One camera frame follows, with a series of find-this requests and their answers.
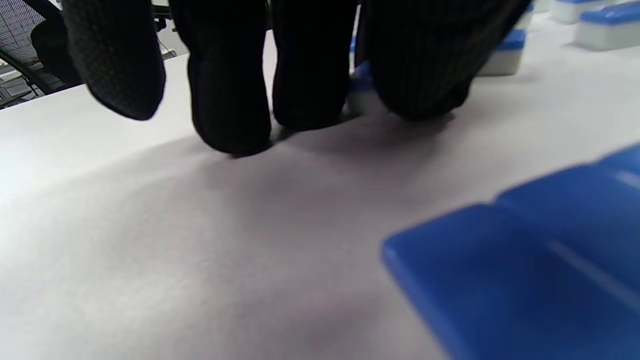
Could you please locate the person's left hand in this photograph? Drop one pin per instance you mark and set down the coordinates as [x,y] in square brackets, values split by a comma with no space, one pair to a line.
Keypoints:
[225,75]

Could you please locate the single blue mahjong tile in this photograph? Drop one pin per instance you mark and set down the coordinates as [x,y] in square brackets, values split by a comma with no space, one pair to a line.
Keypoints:
[361,82]

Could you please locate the blue mahjong tile wall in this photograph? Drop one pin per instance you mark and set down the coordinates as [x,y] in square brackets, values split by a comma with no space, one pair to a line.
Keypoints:
[525,275]

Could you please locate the black office chair with armrests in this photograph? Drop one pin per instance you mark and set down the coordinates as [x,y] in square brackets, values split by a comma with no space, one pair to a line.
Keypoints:
[50,55]

